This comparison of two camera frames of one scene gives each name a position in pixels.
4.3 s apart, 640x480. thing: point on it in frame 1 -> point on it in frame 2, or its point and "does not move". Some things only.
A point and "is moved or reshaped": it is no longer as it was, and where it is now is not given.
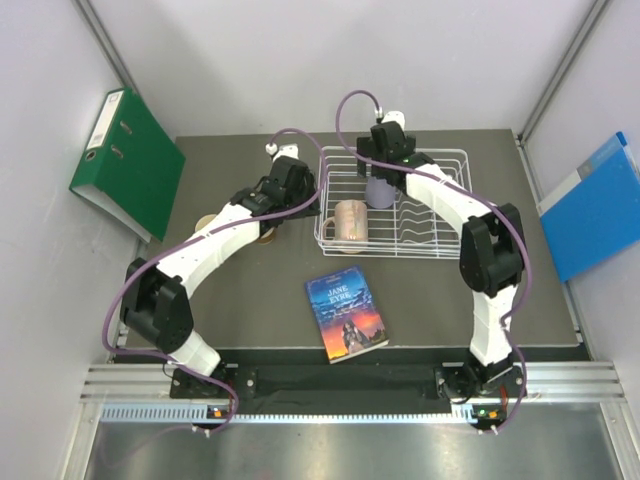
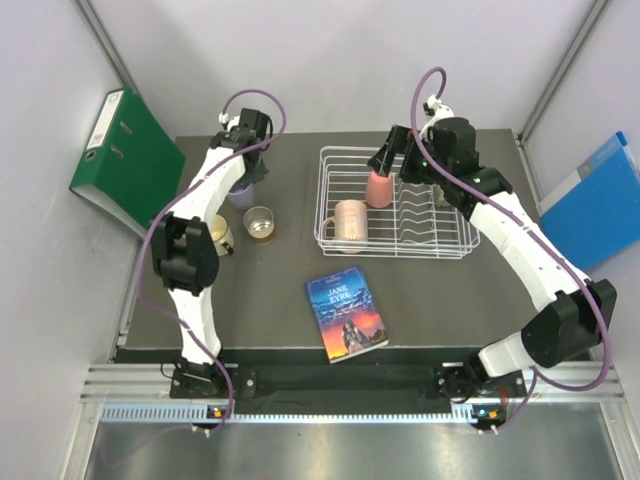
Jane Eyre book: (346, 314) does not move
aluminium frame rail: (575, 381) does not move
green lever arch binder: (132, 166) does not move
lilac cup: (379, 194) is moved or reshaped
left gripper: (307, 188) -> (256, 174)
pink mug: (348, 228) does not move
